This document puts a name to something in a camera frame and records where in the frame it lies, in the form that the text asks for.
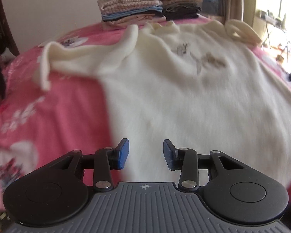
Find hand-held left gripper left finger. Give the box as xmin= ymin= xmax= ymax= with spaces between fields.
xmin=48 ymin=138 xmax=130 ymax=192

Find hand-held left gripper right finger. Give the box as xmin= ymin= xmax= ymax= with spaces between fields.
xmin=163 ymin=139 xmax=245 ymax=191

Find white fuzzy sweater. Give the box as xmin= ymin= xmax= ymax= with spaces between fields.
xmin=40 ymin=19 xmax=291 ymax=190

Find stack of dark folded clothes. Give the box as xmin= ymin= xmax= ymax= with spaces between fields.
xmin=159 ymin=0 xmax=206 ymax=21

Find stack of light folded clothes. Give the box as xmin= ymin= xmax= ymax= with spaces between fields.
xmin=97 ymin=0 xmax=166 ymax=31

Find folding table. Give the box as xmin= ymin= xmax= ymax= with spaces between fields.
xmin=256 ymin=8 xmax=289 ymax=61

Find pink floral blanket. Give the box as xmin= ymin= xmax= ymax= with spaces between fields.
xmin=0 ymin=15 xmax=291 ymax=211

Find beige curtain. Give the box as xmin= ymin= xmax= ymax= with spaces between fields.
xmin=224 ymin=0 xmax=245 ymax=25

